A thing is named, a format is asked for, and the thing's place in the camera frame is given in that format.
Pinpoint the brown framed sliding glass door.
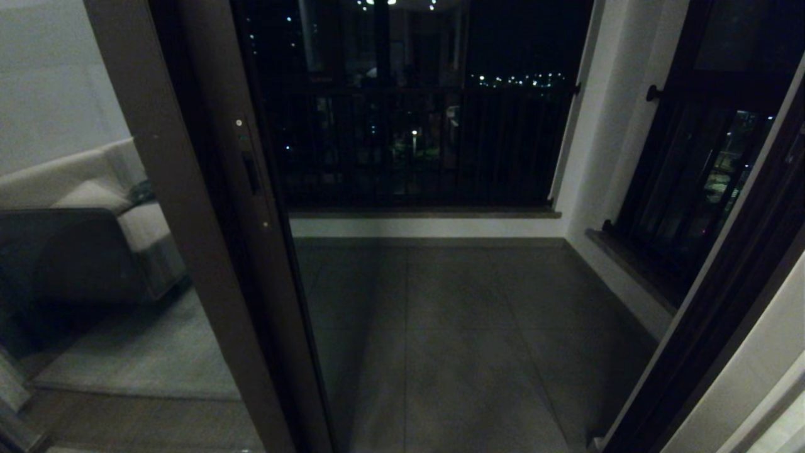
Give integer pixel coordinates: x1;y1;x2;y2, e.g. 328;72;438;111
176;0;337;453

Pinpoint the black balcony railing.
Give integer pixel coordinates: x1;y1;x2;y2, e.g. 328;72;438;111
261;82;579;208

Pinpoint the brown framed fixed glass panel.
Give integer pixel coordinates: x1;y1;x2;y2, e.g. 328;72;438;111
0;0;296;453

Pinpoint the grey stone window sill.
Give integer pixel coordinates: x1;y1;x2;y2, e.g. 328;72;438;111
588;228;680;315

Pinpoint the dark brown door jamb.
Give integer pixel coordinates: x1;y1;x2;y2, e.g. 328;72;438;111
601;69;805;453

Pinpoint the pale wall trim strip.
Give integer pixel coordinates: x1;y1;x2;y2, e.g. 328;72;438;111
717;352;805;453

